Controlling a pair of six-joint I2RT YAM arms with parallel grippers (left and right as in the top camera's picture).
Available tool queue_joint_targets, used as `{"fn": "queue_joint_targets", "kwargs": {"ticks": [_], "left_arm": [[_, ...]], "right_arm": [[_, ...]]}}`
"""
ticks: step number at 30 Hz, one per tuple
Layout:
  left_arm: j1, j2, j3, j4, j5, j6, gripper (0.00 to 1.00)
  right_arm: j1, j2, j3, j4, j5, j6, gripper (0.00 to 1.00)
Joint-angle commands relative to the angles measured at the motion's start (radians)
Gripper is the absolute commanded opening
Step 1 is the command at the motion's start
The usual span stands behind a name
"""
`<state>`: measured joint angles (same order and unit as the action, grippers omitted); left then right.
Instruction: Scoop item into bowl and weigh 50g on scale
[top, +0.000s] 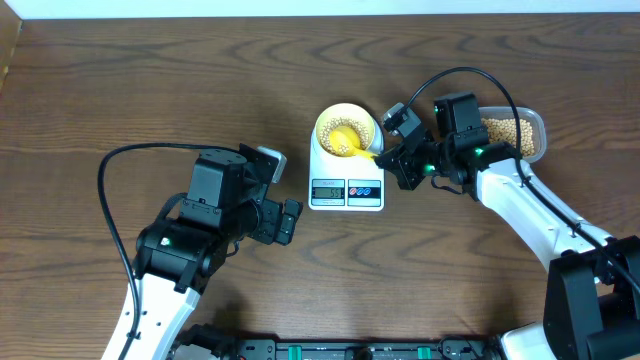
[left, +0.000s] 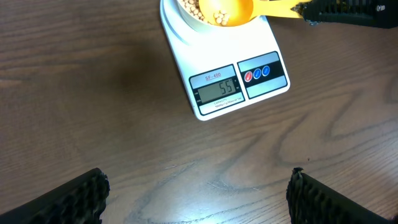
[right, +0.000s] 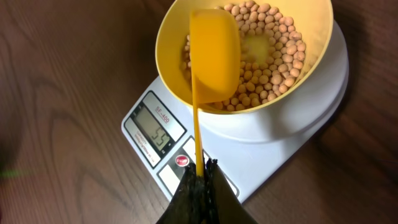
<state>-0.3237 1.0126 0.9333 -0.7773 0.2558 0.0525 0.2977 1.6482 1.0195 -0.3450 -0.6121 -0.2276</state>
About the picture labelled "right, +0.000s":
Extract yellow plastic measuring scoop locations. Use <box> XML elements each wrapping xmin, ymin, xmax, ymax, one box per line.
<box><xmin>190</xmin><ymin>9</ymin><xmax>241</xmax><ymax>177</ymax></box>

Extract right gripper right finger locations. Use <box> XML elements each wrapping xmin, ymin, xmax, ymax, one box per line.
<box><xmin>205</xmin><ymin>159</ymin><xmax>257</xmax><ymax>224</ymax></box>

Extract soybeans in bowl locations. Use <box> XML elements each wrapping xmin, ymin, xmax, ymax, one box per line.
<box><xmin>166</xmin><ymin>1</ymin><xmax>308</xmax><ymax>114</ymax></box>

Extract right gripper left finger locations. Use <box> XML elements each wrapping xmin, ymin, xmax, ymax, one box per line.
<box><xmin>156</xmin><ymin>163</ymin><xmax>205</xmax><ymax>224</ymax></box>

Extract white digital kitchen scale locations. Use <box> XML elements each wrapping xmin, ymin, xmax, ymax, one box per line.
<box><xmin>121</xmin><ymin>25</ymin><xmax>349</xmax><ymax>202</ymax></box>

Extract pale yellow plastic bowl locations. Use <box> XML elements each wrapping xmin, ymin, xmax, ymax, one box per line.
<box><xmin>155</xmin><ymin>0</ymin><xmax>333</xmax><ymax>114</ymax></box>

